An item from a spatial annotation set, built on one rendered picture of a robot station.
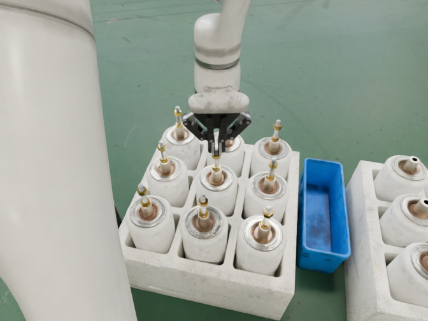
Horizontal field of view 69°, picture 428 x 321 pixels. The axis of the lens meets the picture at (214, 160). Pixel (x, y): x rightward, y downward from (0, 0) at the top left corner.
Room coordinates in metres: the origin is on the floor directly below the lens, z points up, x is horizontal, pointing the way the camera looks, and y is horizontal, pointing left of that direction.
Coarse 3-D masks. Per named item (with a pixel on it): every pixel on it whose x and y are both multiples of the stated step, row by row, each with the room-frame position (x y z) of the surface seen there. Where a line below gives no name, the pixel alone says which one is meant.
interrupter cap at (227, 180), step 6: (210, 168) 0.46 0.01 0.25; (222, 168) 0.46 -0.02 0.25; (204, 174) 0.45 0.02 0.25; (210, 174) 0.45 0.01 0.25; (222, 174) 0.45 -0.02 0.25; (228, 174) 0.45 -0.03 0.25; (204, 180) 0.43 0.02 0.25; (210, 180) 0.43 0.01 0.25; (222, 180) 0.43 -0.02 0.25; (228, 180) 0.43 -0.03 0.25; (204, 186) 0.41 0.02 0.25; (210, 186) 0.41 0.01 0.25; (216, 186) 0.41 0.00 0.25; (222, 186) 0.41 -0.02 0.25; (228, 186) 0.41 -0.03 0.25
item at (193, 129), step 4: (184, 120) 0.43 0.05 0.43; (188, 120) 0.43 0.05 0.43; (184, 124) 0.42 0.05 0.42; (188, 124) 0.42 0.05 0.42; (196, 124) 0.44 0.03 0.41; (188, 128) 0.42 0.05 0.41; (192, 128) 0.42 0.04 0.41; (196, 128) 0.43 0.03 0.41; (200, 128) 0.44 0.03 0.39; (192, 132) 0.42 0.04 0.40; (196, 132) 0.42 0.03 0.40; (200, 132) 0.43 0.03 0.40; (196, 136) 0.42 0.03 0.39; (200, 136) 0.42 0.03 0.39; (204, 136) 0.43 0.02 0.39; (200, 140) 0.42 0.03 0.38
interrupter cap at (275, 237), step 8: (248, 224) 0.32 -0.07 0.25; (256, 224) 0.32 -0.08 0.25; (272, 224) 0.32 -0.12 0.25; (248, 232) 0.30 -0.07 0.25; (256, 232) 0.30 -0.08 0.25; (272, 232) 0.30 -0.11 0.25; (280, 232) 0.30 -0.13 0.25; (248, 240) 0.28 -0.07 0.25; (256, 240) 0.28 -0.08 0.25; (264, 240) 0.28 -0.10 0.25; (272, 240) 0.28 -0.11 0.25; (280, 240) 0.28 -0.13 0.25; (256, 248) 0.27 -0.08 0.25; (264, 248) 0.27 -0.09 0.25; (272, 248) 0.27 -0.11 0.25
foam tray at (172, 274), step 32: (192, 192) 0.45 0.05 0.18; (288, 224) 0.36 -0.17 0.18; (128, 256) 0.29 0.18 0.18; (160, 256) 0.29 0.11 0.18; (288, 256) 0.29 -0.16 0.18; (160, 288) 0.27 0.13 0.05; (192, 288) 0.25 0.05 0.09; (224, 288) 0.24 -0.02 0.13; (256, 288) 0.22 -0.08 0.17; (288, 288) 0.22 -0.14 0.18
